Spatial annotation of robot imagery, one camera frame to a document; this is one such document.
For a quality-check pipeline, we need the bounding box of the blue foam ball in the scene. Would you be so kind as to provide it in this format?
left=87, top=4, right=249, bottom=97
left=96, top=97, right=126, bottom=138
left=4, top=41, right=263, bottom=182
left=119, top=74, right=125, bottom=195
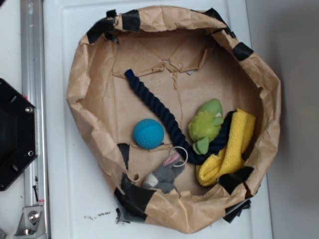
left=133, top=119, right=164, bottom=149

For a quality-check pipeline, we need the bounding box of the aluminium extrusion rail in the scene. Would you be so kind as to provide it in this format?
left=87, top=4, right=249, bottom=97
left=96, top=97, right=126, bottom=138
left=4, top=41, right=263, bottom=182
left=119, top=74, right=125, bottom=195
left=19, top=0, right=51, bottom=239

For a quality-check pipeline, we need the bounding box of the brown paper bag tray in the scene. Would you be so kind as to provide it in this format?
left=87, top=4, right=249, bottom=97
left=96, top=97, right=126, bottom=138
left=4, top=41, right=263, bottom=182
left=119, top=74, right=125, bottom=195
left=66, top=5, right=281, bottom=234

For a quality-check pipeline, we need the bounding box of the metal corner bracket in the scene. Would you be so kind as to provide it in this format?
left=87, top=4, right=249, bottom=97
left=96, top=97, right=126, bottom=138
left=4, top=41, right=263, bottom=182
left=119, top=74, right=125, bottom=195
left=14, top=206, right=45, bottom=239

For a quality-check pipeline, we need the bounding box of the dark blue rope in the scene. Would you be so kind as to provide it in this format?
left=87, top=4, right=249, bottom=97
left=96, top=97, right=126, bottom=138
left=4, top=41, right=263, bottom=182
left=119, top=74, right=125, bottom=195
left=124, top=69, right=236, bottom=165

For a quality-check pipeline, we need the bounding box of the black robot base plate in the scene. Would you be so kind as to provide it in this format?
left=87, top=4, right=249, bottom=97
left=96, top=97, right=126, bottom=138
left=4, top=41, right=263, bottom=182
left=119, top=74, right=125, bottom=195
left=0, top=79, right=37, bottom=191

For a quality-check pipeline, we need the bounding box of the grey plush bunny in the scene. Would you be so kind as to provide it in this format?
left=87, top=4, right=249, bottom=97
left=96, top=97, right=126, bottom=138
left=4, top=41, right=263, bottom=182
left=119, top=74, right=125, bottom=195
left=142, top=153, right=185, bottom=194

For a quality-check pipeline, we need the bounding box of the yellow microfibre cloth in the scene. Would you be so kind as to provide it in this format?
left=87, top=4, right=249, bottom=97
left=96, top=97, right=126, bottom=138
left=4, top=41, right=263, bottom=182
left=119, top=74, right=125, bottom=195
left=195, top=109, right=256, bottom=186

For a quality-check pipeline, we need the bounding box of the white plastic ring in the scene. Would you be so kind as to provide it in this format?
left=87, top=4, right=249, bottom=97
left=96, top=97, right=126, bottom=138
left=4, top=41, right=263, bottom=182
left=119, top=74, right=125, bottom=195
left=168, top=146, right=189, bottom=167

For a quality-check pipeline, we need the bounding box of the green plush toy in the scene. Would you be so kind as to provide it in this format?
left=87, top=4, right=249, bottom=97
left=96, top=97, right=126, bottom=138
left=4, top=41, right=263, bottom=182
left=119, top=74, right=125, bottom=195
left=188, top=98, right=224, bottom=155

